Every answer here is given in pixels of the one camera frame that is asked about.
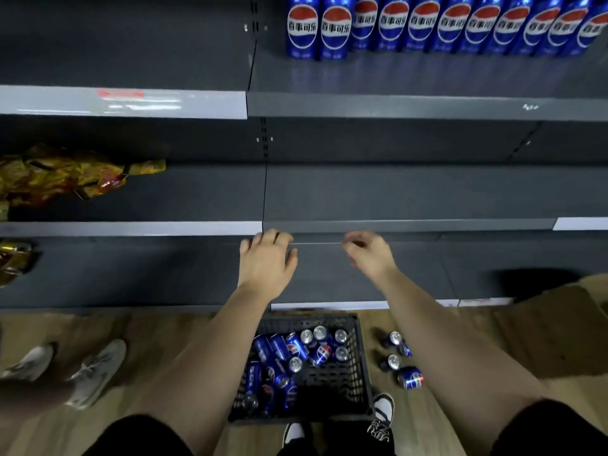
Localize person's right hand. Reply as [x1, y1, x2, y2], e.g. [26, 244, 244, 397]
[342, 231, 398, 286]

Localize person's left hand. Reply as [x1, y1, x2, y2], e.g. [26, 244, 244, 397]
[237, 229, 299, 301]

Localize person's left forearm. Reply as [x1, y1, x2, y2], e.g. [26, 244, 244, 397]
[97, 285, 282, 456]

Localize person's right forearm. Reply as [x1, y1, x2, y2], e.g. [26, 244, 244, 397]
[375, 269, 571, 456]

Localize dark grey metal shelving unit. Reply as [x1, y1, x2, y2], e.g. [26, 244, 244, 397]
[0, 0, 608, 313]

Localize white shelf price strip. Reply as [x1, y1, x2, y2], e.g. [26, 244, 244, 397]
[0, 221, 263, 237]
[0, 85, 248, 120]
[553, 217, 608, 231]
[271, 298, 515, 312]

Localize heap of short blue cans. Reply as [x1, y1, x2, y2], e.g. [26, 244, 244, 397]
[241, 325, 351, 417]

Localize black plastic shopping basket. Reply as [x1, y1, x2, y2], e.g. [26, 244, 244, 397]
[228, 312, 376, 425]

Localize person's black white right shoe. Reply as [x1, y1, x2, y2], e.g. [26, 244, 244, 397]
[367, 393, 396, 443]

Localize person's black white shoe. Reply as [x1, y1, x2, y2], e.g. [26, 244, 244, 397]
[367, 393, 396, 443]
[282, 422, 306, 450]

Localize person's black white left shoe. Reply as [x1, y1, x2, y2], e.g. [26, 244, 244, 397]
[282, 422, 306, 450]

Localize person's black trousers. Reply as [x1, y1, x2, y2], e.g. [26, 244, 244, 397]
[278, 420, 396, 456]

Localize red shelf label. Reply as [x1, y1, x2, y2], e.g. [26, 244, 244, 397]
[96, 88, 145, 101]

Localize pile of yellow snack packets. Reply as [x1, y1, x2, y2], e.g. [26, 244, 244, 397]
[0, 144, 167, 221]

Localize brown flat cardboard sheet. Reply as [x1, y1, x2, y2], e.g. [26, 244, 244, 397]
[493, 274, 608, 381]

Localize person's black left sleeve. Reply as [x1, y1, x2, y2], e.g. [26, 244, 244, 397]
[83, 414, 195, 456]

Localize person's black sleeve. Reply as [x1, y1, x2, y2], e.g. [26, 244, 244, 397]
[489, 399, 608, 456]
[83, 414, 195, 456]

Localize golden snack packet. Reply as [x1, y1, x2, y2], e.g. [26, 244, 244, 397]
[0, 239, 35, 286]

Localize row of tall blue cans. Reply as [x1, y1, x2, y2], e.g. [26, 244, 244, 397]
[285, 0, 608, 61]

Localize person's black right sleeve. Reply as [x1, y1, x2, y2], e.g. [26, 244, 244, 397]
[489, 399, 608, 456]

